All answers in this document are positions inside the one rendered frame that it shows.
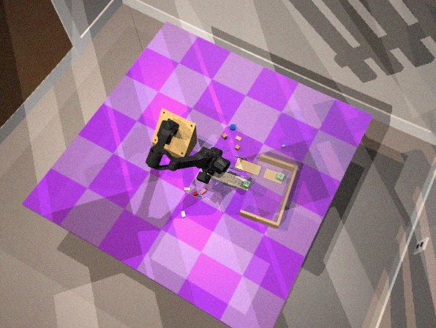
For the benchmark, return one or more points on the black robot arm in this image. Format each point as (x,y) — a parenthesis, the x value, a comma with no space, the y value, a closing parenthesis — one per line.
(200,159)

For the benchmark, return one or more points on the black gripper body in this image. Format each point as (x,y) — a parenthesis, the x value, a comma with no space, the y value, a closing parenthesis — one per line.
(204,177)

